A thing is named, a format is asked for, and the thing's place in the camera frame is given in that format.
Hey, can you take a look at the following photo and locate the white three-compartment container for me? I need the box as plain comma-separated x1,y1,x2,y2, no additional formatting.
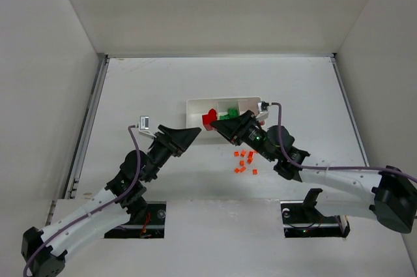
186,96,269,144

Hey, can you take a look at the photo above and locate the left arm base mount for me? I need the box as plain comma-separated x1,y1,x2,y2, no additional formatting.
104,201,167,239

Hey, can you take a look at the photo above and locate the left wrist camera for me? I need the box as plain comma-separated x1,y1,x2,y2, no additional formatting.
137,115,153,137

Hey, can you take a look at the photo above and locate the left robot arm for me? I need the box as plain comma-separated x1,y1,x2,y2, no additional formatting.
21,125,201,276

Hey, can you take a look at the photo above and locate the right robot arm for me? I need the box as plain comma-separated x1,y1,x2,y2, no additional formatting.
210,111,416,233

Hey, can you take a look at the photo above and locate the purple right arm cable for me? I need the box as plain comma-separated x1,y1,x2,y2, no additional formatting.
268,102,417,184

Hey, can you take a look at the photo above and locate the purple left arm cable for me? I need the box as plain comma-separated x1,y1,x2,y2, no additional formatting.
22,124,144,277

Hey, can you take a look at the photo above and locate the green lego plate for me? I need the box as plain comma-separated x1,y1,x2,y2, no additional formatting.
219,114,230,121

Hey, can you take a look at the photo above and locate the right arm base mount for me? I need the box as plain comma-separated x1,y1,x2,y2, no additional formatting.
280,188,351,239

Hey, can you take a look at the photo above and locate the green lego brick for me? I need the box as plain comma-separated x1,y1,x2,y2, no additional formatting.
227,108,240,119

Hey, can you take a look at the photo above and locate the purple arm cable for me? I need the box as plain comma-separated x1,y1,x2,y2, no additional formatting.
22,124,144,277
268,102,417,184

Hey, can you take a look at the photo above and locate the red lego brick pile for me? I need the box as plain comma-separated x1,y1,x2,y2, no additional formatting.
201,108,218,131

